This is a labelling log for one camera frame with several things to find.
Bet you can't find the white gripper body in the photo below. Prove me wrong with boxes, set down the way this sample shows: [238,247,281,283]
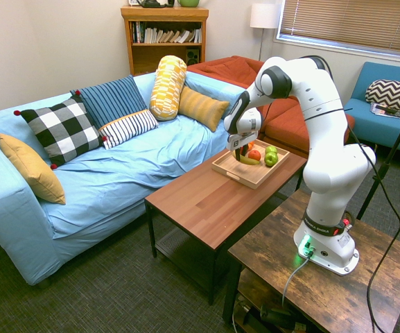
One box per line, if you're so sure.
[226,129,259,151]

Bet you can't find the yellow banana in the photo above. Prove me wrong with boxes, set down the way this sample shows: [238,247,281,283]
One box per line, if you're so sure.
[233,151,261,166]

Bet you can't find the wooden serving tray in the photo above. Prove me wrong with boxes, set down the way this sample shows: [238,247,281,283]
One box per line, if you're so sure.
[211,136,290,190]

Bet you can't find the orange sectional sofa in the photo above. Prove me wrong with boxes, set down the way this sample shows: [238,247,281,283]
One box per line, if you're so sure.
[185,55,356,159]

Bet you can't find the mustard striped lumbar pillow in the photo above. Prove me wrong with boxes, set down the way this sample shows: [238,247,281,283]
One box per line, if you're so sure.
[177,85,231,133]

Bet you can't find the wooden black-framed coffee table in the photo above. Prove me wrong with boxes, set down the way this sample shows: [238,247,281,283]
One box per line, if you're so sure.
[144,137,308,306]

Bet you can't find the yellow white patterned bolster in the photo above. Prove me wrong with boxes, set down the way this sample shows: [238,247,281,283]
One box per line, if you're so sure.
[149,55,188,121]

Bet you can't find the small black speaker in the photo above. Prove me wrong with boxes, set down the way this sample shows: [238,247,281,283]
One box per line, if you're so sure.
[185,47,200,66]

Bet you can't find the white navy striped pillow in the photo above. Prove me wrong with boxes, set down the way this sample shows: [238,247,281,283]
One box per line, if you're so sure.
[98,109,159,151]

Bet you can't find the wooden bookshelf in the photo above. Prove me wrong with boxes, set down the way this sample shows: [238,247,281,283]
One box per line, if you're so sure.
[120,6,210,76]

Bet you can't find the light blue sofa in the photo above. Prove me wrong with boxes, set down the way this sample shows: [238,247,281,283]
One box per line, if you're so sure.
[0,71,249,286]

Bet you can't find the red black clamp knob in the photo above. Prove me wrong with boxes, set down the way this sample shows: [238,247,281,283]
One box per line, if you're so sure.
[338,213,356,233]

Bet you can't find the teal blue couch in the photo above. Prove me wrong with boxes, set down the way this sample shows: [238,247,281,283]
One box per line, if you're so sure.
[343,61,400,160]

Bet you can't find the row of shelf books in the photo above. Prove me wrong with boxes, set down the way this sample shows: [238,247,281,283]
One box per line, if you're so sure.
[131,21,202,44]

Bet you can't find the white shade floor lamp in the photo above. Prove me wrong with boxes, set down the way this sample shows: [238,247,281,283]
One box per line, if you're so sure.
[250,3,282,62]

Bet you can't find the blue striped pillow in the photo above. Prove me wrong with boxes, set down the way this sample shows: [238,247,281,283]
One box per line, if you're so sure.
[69,75,148,130]

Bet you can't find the magazine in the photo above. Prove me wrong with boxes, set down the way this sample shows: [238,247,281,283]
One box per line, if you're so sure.
[369,102,400,120]

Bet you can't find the black white chevron pillow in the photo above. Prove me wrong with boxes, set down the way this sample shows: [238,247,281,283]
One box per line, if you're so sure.
[365,78,400,115]

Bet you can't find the black object atop bookshelf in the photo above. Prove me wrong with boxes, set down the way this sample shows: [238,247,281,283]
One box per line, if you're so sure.
[140,0,175,8]

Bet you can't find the brown window blinds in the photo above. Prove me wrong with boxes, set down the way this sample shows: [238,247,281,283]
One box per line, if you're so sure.
[278,0,400,57]

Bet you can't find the rustic brown side table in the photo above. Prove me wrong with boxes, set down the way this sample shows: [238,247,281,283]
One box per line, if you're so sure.
[222,189,400,333]

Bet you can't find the black power box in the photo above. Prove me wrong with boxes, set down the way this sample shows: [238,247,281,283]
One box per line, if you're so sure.
[259,304,299,330]

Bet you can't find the black white checkered pillow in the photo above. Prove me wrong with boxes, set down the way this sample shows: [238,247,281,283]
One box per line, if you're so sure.
[13,93,107,170]

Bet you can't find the plain mustard pillow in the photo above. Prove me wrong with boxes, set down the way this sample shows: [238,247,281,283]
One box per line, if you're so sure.
[0,133,67,205]

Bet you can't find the grey cable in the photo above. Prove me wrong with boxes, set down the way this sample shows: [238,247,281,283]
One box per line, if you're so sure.
[281,255,312,308]

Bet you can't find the black camera tripod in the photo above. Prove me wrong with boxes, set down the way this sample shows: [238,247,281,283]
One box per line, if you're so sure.
[356,100,400,221]

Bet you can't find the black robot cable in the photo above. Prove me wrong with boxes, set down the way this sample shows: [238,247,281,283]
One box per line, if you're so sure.
[299,55,400,333]

